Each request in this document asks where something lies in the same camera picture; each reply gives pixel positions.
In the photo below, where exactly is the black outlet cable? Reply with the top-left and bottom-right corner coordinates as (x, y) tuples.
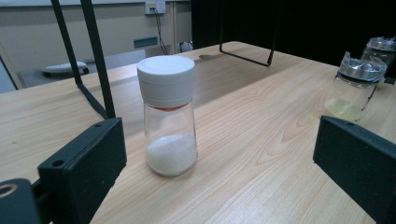
(149, 7), (171, 56)

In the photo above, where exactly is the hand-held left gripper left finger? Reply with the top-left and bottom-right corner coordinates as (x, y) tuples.
(37, 117), (128, 224)

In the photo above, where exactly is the white lid glass salt shaker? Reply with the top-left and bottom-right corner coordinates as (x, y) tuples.
(136, 55), (199, 177)

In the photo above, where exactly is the white flat round device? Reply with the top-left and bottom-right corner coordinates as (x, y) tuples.
(40, 61), (90, 77)

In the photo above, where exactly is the black metal shelf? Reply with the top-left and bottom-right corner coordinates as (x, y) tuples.
(50, 0), (284, 120)

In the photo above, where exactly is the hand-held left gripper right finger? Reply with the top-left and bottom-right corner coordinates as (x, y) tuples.
(312, 115), (396, 224)

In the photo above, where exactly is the white wall outlet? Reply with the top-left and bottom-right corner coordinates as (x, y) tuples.
(144, 0), (166, 15)

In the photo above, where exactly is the silver metal cup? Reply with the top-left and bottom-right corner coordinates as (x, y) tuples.
(323, 50), (389, 123)
(361, 36), (396, 78)

